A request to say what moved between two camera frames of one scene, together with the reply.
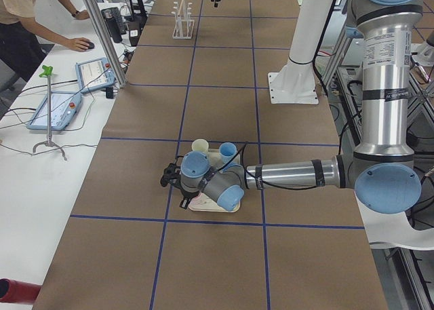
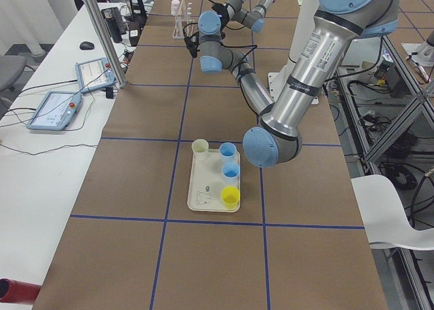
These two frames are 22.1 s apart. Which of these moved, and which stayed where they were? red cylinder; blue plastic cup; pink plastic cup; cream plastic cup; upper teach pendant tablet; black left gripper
Moved: black left gripper; pink plastic cup
Stayed: upper teach pendant tablet; blue plastic cup; cream plastic cup; red cylinder
